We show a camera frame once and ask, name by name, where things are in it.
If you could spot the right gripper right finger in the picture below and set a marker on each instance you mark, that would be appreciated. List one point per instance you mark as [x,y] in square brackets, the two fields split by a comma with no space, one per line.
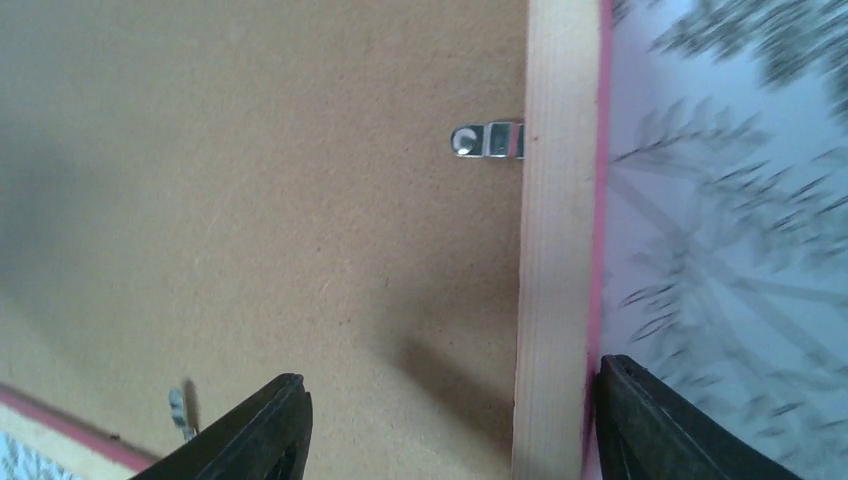
[645,430]

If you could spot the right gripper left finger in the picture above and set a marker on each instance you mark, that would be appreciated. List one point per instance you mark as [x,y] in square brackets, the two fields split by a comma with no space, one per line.
[267,436]

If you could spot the pink picture frame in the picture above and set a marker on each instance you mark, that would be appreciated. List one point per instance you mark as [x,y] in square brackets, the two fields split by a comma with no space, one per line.
[224,191]

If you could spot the floral patterned table mat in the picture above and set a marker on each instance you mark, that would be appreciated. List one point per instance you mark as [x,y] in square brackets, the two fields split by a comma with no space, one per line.
[684,201]

